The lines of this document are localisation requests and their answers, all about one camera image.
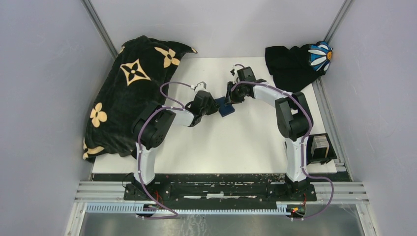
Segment black blanket with beige flowers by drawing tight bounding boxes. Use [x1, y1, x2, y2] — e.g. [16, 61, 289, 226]
[83, 35, 197, 160]

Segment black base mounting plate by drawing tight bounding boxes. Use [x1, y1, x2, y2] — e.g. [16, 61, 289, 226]
[123, 182, 317, 210]

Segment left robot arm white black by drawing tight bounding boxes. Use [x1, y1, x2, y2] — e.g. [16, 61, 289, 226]
[132, 91, 220, 200]

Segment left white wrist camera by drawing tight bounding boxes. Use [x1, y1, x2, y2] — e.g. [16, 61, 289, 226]
[190, 81, 207, 94]

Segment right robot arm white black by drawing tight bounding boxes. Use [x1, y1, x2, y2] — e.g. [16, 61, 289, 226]
[224, 64, 314, 201]

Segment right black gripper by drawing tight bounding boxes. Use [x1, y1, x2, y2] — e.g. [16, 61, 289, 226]
[223, 81, 244, 105]

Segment blue leather card holder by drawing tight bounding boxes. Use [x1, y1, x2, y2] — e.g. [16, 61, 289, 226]
[215, 96, 235, 117]

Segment black card tray stand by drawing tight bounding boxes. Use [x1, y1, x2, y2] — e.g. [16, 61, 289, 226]
[306, 133, 337, 165]

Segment stack of credit cards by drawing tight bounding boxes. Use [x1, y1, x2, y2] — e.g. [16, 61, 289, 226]
[311, 135, 330, 159]

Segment aluminium frame rails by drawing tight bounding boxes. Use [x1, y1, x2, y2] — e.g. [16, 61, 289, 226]
[64, 163, 374, 236]

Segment black cloth with blue flower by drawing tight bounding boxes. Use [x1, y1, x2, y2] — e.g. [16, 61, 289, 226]
[265, 41, 333, 93]

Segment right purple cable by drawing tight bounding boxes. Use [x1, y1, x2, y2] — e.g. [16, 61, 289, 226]
[230, 63, 335, 221]

